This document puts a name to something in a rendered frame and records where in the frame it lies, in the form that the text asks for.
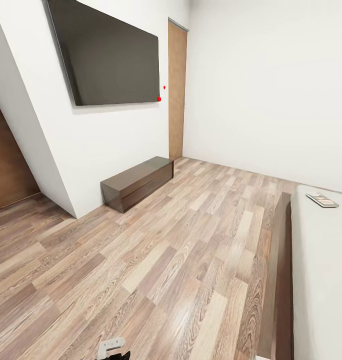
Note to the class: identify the bench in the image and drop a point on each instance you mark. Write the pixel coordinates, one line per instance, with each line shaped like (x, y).
(126, 189)

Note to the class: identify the bed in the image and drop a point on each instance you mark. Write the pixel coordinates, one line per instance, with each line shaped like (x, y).
(302, 307)

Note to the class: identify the hardback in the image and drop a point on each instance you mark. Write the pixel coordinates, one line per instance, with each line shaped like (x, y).
(322, 200)

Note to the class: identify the wall mounted tv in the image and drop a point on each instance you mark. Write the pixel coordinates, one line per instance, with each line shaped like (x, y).
(107, 60)

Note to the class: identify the sliding door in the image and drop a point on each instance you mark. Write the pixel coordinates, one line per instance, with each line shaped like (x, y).
(177, 57)
(17, 181)

